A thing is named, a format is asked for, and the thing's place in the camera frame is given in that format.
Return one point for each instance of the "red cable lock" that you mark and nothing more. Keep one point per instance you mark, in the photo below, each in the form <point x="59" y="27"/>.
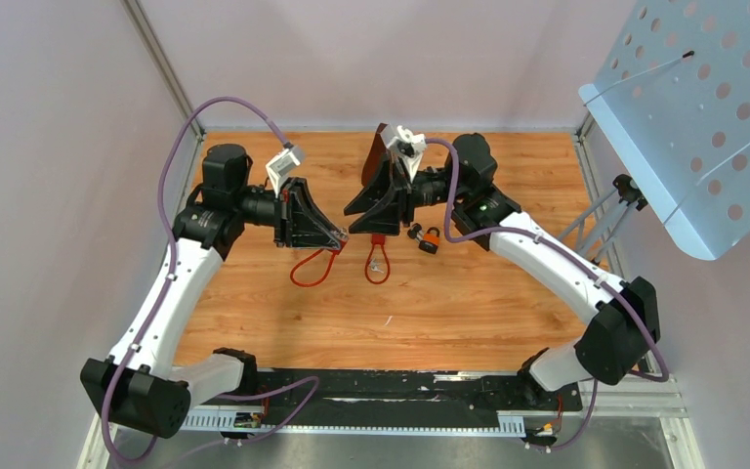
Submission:
<point x="378" y="252"/>
<point x="314" y="269"/>

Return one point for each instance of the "blue perforated metal stand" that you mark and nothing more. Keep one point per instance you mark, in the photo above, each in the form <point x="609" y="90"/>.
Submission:
<point x="673" y="100"/>

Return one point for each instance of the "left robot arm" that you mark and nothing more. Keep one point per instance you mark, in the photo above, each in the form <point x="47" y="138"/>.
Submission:
<point x="137" y="385"/>

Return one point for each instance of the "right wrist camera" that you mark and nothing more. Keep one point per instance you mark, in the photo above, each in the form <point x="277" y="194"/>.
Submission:
<point x="407" y="146"/>

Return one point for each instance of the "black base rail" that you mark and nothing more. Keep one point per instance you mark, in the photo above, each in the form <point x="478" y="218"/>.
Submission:
<point x="294" y="389"/>

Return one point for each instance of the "brown wooden metronome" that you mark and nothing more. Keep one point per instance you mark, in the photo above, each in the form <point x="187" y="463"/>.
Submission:
<point x="372" y="161"/>

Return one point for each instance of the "white cable duct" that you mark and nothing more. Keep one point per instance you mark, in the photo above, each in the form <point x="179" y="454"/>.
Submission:
<point x="431" y="419"/>

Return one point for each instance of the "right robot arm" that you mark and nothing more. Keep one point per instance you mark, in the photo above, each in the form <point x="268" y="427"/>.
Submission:
<point x="621" y="317"/>

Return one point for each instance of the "orange black padlock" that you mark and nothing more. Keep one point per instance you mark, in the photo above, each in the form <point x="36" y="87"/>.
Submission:
<point x="429" y="241"/>

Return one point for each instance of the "silver keys of upper lock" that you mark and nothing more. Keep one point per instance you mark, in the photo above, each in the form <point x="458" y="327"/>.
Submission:
<point x="374" y="266"/>

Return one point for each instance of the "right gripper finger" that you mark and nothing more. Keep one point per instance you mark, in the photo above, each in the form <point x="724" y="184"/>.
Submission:
<point x="380" y="194"/>
<point x="378" y="225"/>

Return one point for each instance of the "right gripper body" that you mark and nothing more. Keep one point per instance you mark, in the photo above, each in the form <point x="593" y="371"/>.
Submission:
<point x="413" y="193"/>

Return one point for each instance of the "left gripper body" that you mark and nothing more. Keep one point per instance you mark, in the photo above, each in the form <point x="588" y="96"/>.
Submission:
<point x="282" y="217"/>

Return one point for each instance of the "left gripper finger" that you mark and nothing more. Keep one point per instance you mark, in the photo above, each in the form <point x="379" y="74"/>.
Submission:
<point x="332" y="240"/>
<point x="304" y="215"/>

